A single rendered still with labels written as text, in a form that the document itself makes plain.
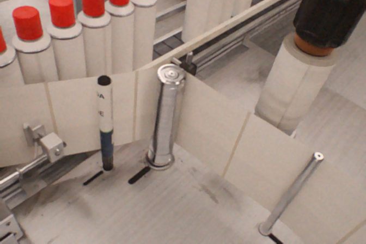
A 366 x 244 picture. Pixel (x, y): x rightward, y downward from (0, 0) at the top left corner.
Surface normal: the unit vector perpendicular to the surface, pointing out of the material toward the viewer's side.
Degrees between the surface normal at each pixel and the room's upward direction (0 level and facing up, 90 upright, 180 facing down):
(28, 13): 2
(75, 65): 90
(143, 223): 0
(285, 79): 91
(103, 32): 90
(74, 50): 90
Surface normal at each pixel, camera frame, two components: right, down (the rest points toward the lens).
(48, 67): 0.77, 0.52
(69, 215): 0.14, -0.68
